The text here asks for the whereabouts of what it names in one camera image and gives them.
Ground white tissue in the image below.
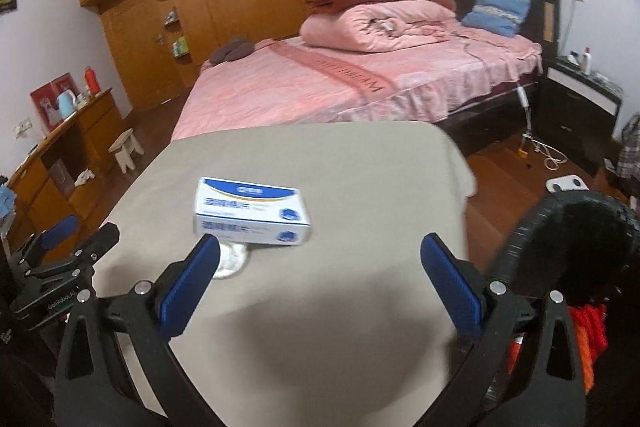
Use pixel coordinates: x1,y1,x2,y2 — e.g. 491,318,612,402
214,242,250,280

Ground white blue alcohol pad box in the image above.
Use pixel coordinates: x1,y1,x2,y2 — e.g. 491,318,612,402
194,176,311,246

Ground orange bubble wrap strip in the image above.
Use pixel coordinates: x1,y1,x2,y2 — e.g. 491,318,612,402
506,305,608,395

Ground black trash bin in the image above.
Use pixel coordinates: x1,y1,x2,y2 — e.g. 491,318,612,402
486,191,639,426

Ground wooden desk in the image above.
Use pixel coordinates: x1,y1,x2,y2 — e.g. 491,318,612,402
6,90,125,260

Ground light blue kettle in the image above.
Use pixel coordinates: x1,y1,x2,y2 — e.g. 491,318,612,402
56,89,77,120

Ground red picture on desk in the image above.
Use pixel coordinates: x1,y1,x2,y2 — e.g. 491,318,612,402
29,72,79,133

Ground red thermos bottle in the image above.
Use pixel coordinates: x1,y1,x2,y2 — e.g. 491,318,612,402
84,66,102,96

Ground white bathroom scale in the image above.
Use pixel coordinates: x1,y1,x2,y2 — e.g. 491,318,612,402
544,174,589,194

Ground plaid covered chair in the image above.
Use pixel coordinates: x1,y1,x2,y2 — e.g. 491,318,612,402
616,113,640,180

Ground black nightstand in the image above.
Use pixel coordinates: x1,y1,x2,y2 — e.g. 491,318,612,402
533,57,623,176

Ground pink sheeted bed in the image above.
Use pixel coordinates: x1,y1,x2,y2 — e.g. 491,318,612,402
172,0,561,142

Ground dark slippers on bed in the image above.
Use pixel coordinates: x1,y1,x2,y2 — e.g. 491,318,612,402
208,38,255,66

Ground white lotion bottle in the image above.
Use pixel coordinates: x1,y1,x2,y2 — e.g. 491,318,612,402
580,46,592,76

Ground folded pink quilt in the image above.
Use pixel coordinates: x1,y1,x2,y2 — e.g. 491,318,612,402
299,0,457,53

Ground blue pillow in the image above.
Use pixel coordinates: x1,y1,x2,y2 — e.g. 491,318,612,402
461,0,532,38

